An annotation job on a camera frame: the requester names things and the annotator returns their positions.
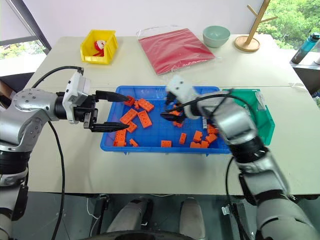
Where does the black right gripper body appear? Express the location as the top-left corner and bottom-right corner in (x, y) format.
(171, 99), (188, 121)

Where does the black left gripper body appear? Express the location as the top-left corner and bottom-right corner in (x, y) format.
(73, 93), (99, 130)

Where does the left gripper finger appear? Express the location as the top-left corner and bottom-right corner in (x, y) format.
(94, 90), (131, 103)
(89, 121), (131, 134)

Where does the blue plastic bin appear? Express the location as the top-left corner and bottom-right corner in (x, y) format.
(100, 85), (234, 155)

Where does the yellow plastic bin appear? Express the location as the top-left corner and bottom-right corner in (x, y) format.
(79, 29), (119, 65)

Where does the green plastic bin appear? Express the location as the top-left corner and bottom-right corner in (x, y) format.
(221, 87), (276, 147)

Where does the red sheet in plastic bag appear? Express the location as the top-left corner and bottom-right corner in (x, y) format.
(136, 24), (223, 76)

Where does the red and white toy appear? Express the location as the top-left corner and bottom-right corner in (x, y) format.
(92, 39), (107, 58)

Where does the dark side furniture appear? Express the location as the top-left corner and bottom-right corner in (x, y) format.
(0, 71), (36, 111)

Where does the pale green bowl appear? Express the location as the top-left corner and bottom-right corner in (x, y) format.
(202, 25), (231, 49)

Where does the brown cardboard box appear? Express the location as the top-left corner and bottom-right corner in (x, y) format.
(0, 81), (15, 110)

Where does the grey robot left leg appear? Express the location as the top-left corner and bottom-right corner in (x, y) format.
(106, 198), (154, 235)

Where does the grey robot leg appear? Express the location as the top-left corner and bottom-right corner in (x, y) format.
(106, 198), (154, 235)
(179, 197), (207, 240)

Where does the wooden branch stand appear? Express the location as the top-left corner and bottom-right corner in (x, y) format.
(234, 0), (279, 53)

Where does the grey robot right leg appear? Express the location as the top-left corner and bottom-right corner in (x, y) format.
(179, 197), (207, 240)

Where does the black side desk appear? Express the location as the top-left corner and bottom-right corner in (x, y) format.
(291, 58), (320, 96)

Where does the blue water bottle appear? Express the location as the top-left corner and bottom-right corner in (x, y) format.
(289, 32), (320, 65)

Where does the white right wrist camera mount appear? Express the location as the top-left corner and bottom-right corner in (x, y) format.
(165, 74), (202, 120)

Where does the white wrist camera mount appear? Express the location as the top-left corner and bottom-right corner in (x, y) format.
(61, 71), (90, 125)
(165, 74), (202, 120)

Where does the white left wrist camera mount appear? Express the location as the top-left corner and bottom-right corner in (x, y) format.
(61, 71), (90, 125)

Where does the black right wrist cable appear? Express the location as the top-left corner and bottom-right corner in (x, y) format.
(166, 88), (236, 118)

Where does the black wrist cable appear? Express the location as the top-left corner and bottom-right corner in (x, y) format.
(31, 65), (85, 89)
(166, 88), (236, 118)

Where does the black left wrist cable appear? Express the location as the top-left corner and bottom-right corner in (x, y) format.
(31, 65), (85, 89)

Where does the long black left arm cable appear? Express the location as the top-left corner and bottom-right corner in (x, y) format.
(47, 120), (67, 240)

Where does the long black arm cable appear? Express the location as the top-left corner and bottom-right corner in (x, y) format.
(47, 120), (67, 240)
(224, 157), (253, 240)

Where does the long black right arm cable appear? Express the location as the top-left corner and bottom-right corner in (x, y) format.
(224, 157), (253, 240)

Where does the white thin cable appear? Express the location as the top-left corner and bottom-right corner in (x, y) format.
(85, 198), (101, 235)

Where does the dark window frame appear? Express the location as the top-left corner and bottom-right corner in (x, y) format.
(0, 0), (52, 55)

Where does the metal table bracket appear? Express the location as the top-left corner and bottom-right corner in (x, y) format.
(221, 204), (238, 216)

